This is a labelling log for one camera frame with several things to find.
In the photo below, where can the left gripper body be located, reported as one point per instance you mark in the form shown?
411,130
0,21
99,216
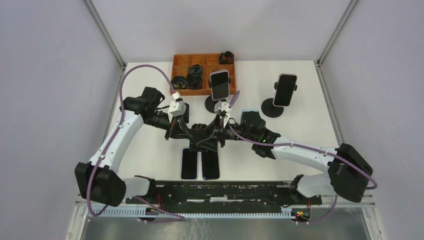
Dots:
173,127

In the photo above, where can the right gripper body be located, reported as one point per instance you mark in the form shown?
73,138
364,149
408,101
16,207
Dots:
222,139

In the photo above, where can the black case phone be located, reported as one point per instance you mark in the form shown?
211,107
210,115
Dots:
210,165

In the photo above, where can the lavender case phone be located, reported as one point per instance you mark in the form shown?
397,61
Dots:
189,165

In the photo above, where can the round base stand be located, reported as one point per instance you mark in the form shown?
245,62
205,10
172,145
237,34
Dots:
210,103
269,110

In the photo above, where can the blue case phone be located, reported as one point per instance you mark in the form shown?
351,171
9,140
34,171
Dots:
249,111

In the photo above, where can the white pink case phone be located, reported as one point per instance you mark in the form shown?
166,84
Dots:
219,84

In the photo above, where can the small black folding stand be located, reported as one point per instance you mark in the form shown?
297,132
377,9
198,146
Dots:
186,115

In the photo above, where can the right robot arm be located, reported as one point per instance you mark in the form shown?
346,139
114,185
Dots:
343,170

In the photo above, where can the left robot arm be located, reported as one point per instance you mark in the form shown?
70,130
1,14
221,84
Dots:
98,179

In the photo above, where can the pink case phone right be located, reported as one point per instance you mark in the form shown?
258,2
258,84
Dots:
284,89

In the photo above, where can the black coil tray left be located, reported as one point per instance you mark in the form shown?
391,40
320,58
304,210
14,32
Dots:
179,82

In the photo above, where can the black coil tray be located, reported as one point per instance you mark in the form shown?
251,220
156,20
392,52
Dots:
179,82
194,82
195,70

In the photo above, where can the black coil tray front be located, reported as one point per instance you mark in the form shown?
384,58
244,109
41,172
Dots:
194,82

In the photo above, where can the black coil tray middle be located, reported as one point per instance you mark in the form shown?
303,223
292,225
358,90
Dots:
195,70

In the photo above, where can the orange compartment tray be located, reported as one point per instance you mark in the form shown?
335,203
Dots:
209,61

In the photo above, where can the black coil back corner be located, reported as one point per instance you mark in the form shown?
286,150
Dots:
226,58

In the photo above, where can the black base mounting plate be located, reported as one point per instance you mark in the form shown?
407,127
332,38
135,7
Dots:
226,197

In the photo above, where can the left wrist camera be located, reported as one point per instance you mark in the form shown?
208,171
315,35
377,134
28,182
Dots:
177,107

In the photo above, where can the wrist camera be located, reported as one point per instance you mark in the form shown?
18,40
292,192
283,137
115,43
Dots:
177,107
223,109

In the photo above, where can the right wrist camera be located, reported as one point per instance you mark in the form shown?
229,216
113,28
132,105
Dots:
223,109

